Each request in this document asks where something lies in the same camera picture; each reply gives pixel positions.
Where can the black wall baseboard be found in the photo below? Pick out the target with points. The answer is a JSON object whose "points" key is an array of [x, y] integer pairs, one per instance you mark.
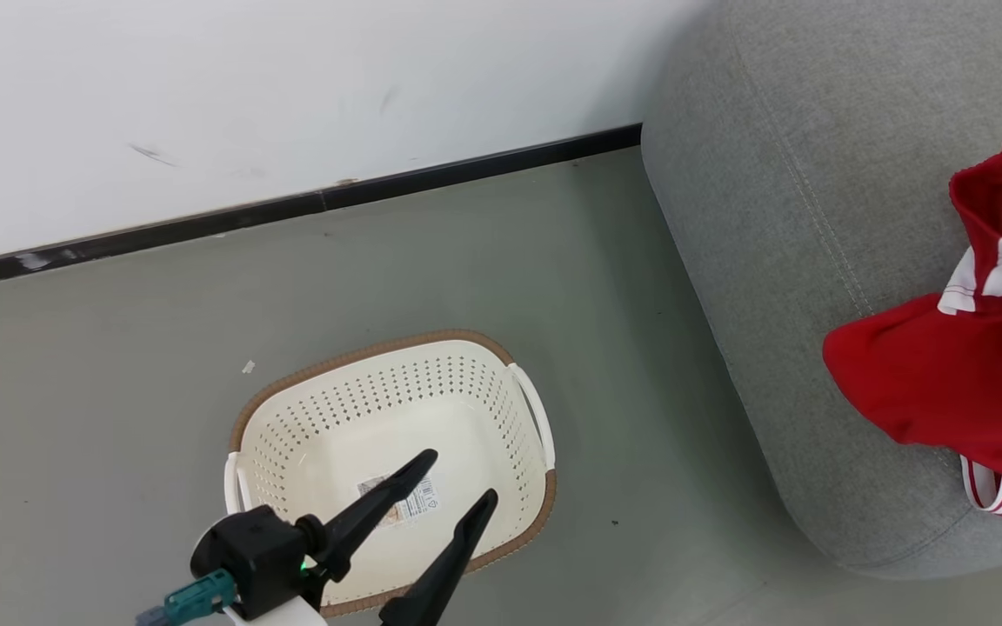
{"points": [[292, 207]]}

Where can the plain red garment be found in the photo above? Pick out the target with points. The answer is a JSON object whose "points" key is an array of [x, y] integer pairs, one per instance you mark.
{"points": [[945, 374]]}

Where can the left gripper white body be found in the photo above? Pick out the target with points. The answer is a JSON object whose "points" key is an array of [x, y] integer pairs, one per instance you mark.
{"points": [[288, 613]]}

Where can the cream perforated laundry basket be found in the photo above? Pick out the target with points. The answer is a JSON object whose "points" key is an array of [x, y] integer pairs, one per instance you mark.
{"points": [[466, 391]]}

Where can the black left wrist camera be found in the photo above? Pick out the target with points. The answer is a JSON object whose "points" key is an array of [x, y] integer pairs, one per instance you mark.
{"points": [[249, 556]]}

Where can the white barcode label sticker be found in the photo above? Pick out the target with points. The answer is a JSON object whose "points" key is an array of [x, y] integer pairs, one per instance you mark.
{"points": [[423, 502]]}

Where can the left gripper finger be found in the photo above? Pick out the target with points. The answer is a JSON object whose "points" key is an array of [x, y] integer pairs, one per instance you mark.
{"points": [[370, 513], [444, 565]]}

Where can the teal left camera connector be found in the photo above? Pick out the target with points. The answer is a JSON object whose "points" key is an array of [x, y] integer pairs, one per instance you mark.
{"points": [[201, 596]]}

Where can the grey fabric sofa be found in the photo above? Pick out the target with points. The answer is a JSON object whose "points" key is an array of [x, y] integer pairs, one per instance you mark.
{"points": [[771, 217]]}

